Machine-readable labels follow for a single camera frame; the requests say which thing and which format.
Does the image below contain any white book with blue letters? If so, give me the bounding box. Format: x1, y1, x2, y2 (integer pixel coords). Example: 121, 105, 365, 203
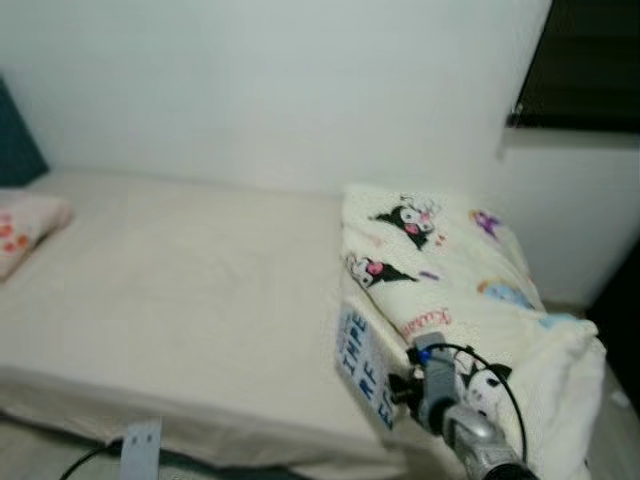
335, 299, 402, 432

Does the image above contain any cream cartoon print quilt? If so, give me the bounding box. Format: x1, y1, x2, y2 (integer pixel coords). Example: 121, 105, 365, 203
340, 183, 607, 480

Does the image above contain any pink pillow with coloured dots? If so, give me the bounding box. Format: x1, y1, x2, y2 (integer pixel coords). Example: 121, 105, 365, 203
0, 190, 74, 282

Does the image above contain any bed mattress with cream sheet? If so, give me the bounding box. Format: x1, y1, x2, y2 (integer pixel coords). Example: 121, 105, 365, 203
0, 168, 601, 473

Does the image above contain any dark window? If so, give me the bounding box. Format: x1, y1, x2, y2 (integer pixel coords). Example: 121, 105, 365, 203
505, 0, 640, 132

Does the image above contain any teal upholstered bed headboard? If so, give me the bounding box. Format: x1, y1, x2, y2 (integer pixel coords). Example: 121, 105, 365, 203
0, 78, 49, 188

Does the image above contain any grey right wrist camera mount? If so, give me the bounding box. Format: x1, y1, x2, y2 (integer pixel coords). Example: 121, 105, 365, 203
414, 334, 462, 432

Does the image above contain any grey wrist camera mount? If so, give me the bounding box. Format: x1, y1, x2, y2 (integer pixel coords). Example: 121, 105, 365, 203
414, 334, 462, 432
119, 418, 164, 480

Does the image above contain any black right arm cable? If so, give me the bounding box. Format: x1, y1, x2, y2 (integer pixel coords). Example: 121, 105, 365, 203
420, 342, 529, 467

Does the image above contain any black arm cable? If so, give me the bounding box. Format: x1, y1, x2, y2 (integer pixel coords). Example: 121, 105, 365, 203
60, 437, 127, 480
420, 342, 529, 467

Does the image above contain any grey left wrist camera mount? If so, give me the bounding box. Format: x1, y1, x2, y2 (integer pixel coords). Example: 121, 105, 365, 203
119, 418, 164, 480

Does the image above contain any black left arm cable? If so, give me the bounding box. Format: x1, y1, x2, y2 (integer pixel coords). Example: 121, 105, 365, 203
60, 437, 127, 480

